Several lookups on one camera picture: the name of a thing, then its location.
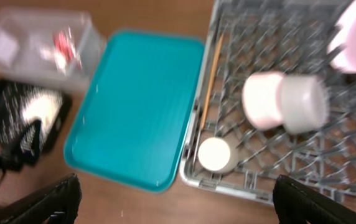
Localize wooden chopstick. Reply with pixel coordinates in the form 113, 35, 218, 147
200, 34, 224, 130

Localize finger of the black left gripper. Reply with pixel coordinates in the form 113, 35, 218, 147
11, 119, 42, 165

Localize teal plastic tray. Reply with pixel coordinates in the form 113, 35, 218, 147
63, 29, 205, 193

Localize red snack wrapper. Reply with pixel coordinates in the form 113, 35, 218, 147
53, 28, 82, 72

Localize white ceramic cup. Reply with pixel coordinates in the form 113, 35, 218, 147
197, 137, 239, 174

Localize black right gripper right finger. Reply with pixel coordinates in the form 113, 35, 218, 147
273, 175, 356, 224

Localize white rice grains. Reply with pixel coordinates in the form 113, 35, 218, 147
0, 83, 63, 151

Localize pink shallow bowl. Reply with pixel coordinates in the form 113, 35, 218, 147
242, 72, 284, 131

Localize black plastic tray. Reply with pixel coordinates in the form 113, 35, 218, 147
0, 80, 72, 170

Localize clear plastic wrap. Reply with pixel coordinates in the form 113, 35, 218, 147
39, 47, 68, 74

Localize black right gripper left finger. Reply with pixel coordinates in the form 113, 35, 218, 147
0, 174, 82, 224

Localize grey bowl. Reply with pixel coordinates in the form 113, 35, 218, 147
280, 75, 329, 134

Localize grey plastic dishwasher rack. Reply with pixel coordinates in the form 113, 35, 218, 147
180, 1, 356, 211

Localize clear plastic waste bin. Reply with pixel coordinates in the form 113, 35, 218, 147
0, 7, 106, 93

